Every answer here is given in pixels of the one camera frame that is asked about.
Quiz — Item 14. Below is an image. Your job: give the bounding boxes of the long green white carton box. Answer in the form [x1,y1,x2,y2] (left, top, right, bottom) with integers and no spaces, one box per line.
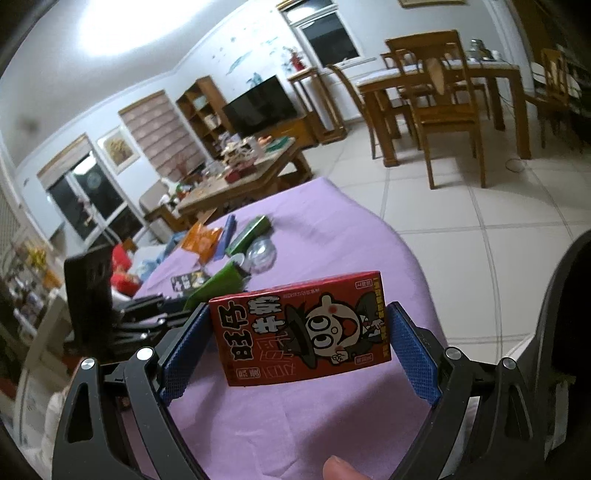
[225,215,272,258]

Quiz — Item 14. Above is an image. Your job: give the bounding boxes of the green plastic pouch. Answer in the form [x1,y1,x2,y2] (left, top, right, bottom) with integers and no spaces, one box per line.
[184,257,252,312]

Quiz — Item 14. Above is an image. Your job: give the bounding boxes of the blue flat packet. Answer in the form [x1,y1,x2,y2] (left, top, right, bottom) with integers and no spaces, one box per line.
[215,213,238,260]

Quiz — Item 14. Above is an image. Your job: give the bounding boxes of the wooden coffee table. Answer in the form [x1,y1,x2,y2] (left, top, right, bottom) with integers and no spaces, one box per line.
[177,137,313,228]

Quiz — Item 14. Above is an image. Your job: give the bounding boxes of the flat screen television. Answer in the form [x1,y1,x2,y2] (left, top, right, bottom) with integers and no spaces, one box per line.
[222,75,299,138]

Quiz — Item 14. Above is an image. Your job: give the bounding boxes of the tall wooden plant stand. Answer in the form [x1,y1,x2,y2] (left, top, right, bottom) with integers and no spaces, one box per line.
[287,66,348,145]

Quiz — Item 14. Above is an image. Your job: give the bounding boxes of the blue cloth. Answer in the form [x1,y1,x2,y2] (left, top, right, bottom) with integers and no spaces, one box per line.
[137,234,186,278]

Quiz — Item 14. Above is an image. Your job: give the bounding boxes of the wooden dining chair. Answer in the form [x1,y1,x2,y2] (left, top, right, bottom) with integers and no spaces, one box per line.
[385,30,489,191]
[380,50,421,75]
[327,62,417,161]
[523,47,583,149]

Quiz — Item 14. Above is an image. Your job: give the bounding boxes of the purple tablecloth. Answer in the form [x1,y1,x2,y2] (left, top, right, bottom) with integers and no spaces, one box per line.
[131,178,450,480]

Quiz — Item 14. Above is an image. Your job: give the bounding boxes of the red cushion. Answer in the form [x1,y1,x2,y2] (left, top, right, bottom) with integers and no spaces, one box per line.
[112,244,145,297]

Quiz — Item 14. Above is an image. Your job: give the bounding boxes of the wooden bookshelf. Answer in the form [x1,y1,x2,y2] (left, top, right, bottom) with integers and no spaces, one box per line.
[176,76,232,158]

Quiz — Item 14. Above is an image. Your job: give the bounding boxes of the beige roller blind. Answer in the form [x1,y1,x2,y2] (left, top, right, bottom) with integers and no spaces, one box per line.
[118,89,205,180]

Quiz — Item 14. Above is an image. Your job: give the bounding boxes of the framed wall picture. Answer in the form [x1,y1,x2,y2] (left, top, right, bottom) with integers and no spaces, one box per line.
[97,126,140,175]

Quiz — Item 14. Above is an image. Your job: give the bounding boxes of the person's right hand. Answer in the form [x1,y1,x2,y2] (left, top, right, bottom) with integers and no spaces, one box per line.
[322,443,371,480]

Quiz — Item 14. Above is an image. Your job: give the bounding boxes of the wooden dining table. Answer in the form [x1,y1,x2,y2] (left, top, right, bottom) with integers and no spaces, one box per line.
[357,61,533,168]

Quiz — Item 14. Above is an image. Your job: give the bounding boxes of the wooden armchair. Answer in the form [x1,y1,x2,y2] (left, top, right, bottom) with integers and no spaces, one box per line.
[140,179,186,232]

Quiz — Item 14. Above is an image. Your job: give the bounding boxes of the crumpled clear plastic wrap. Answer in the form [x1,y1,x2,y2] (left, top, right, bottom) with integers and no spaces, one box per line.
[246,237,279,274]

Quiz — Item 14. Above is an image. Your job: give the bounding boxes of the white framed window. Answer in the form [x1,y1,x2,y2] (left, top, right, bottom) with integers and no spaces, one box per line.
[276,0,376,66]

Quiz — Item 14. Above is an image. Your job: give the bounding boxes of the wooden television stand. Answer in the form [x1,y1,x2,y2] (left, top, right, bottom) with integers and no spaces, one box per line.
[271,114,320,149]

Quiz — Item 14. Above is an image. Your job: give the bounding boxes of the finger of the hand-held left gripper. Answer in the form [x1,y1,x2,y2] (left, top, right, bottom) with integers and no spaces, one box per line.
[111,315,172,347]
[113,292,191,315]

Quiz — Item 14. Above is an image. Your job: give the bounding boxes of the small black packet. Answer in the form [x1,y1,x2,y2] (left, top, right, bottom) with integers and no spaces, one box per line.
[170,271,207,295]

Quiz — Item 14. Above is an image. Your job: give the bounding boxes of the balcony glass door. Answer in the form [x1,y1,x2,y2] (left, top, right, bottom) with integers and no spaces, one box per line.
[36,133,146,243]

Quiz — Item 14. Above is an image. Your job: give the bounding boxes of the red milk carton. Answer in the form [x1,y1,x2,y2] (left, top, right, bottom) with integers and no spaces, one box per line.
[209,270,394,389]

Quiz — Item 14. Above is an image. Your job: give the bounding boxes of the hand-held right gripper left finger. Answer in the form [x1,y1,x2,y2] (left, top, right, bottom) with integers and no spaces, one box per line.
[51,302,216,480]

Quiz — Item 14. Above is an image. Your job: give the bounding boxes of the white shelf unit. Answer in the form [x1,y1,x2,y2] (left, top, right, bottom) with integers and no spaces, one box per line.
[0,237,77,416]

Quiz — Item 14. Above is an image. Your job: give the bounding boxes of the orange snack bag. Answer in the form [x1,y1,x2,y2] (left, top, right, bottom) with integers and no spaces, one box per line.
[181,220,223,260]

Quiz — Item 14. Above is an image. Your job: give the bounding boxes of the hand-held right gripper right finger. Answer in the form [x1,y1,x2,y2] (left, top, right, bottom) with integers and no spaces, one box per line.
[368,301,551,480]

